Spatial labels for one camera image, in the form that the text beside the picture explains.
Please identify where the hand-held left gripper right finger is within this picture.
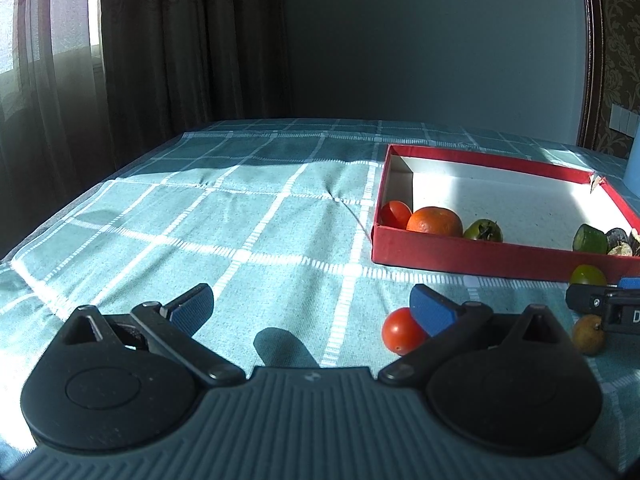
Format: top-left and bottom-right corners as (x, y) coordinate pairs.
(377, 283), (572, 389)

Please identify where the white wall switch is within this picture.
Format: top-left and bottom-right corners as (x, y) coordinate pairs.
(611, 102), (640, 136)

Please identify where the dark wooden wall trim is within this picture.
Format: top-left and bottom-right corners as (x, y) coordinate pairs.
(575, 0), (608, 151)

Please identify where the yellow-green tomato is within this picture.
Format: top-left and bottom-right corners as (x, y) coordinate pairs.
(570, 264), (608, 287)

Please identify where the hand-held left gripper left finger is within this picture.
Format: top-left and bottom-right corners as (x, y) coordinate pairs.
(60, 283), (247, 388)

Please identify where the green cucumber piece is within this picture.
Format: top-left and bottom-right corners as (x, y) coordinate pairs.
(571, 223), (608, 254)

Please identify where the dark purple fruit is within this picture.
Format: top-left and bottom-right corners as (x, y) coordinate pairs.
(606, 228), (632, 256)

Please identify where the blue electric kettle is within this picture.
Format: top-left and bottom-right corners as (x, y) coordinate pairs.
(622, 137), (640, 193)

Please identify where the white sheer curtain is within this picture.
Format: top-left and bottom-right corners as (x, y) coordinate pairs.
(0, 0), (106, 256)

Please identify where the brown longan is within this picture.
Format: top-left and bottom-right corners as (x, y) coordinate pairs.
(571, 314), (607, 356)

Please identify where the red shallow cardboard box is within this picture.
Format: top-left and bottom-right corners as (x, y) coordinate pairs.
(371, 143), (640, 281)

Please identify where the red tomato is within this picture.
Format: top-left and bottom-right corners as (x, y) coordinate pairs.
(381, 308), (431, 356)
(380, 200), (413, 231)

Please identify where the orange mandarin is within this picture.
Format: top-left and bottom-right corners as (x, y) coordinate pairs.
(406, 206), (464, 237)

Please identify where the blue checked tablecloth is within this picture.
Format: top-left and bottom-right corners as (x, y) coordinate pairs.
(0, 118), (640, 480)

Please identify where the green tomato with dark calyx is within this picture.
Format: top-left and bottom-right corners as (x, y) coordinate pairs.
(463, 218), (504, 243)

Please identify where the brown patterned curtain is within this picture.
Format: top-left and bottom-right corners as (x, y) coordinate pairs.
(97, 0), (293, 171)

